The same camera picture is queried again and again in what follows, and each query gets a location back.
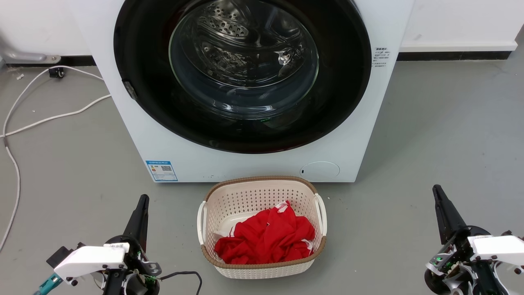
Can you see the blue energy label sticker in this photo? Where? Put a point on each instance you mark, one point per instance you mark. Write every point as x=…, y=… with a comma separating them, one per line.
x=161, y=171

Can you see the black round glass washer door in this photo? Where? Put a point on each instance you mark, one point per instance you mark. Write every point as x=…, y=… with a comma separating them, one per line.
x=243, y=73

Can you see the cream perforated laundry basket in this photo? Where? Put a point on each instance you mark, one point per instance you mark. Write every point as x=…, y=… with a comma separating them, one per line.
x=262, y=190

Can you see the red garment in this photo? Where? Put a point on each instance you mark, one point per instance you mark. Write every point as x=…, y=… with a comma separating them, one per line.
x=266, y=239

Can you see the small black plug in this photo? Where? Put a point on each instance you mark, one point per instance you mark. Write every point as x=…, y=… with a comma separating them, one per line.
x=56, y=72

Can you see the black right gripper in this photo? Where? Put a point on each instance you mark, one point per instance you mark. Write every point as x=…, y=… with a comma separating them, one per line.
x=454, y=266

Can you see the grey metal floor bracket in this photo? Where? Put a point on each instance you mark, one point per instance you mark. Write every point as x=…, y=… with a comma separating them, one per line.
x=28, y=56

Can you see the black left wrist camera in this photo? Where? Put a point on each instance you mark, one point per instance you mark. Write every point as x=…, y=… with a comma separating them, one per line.
x=61, y=254

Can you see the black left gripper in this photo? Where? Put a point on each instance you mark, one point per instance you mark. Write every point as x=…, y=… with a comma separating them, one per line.
x=141, y=278

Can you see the white right wrist camera cover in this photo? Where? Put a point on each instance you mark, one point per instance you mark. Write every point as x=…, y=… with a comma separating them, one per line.
x=501, y=248

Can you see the small printed text sticker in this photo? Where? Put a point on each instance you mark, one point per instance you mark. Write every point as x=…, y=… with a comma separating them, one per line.
x=380, y=57

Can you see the white front-load washing machine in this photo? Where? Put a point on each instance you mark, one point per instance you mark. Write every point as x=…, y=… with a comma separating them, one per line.
x=245, y=166

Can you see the metal door hinge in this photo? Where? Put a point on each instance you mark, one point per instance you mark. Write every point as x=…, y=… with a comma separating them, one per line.
x=130, y=90

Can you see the round filter cover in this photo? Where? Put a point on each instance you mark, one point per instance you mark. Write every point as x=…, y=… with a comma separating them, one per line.
x=320, y=171

